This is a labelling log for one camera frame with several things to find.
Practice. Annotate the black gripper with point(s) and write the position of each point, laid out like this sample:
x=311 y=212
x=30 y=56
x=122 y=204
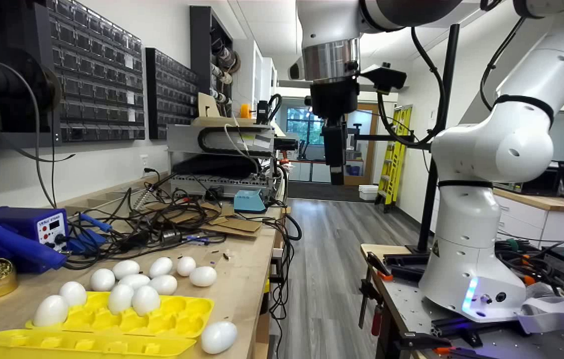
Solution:
x=331 y=100

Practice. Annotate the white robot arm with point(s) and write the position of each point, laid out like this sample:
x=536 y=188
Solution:
x=510 y=144

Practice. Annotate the white egg on table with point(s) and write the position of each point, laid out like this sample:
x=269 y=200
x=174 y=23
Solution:
x=204 y=276
x=164 y=284
x=126 y=268
x=134 y=282
x=184 y=266
x=102 y=280
x=162 y=266

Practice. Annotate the white egg near table edge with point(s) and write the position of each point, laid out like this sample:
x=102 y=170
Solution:
x=217 y=338

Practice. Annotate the white egg in crate right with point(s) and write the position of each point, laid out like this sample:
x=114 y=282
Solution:
x=146 y=300

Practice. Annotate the white egg in crate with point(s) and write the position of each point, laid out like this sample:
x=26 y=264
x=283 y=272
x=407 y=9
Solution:
x=74 y=294
x=146 y=300
x=120 y=298
x=50 y=312

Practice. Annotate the white egg in crate middle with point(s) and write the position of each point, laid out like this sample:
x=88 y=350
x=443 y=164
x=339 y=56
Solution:
x=120 y=298

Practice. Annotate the white egg in crate back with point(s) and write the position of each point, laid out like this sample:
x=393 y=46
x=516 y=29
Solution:
x=74 y=294

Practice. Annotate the yellow plastic egg crate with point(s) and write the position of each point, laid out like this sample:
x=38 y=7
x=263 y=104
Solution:
x=92 y=332

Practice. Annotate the white egg in crate left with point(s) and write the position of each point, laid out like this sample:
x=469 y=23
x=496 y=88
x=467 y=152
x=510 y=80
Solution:
x=50 y=312

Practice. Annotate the yellow wet floor sign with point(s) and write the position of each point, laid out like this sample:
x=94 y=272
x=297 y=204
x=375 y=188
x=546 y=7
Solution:
x=393 y=160

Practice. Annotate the grey machine on bench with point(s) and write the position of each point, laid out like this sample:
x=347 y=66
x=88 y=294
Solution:
x=221 y=156

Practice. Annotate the grey parts drawer cabinet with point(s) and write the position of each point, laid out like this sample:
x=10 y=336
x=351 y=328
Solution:
x=96 y=66

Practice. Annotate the blue soldering station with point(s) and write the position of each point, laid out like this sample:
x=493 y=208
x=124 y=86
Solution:
x=38 y=240

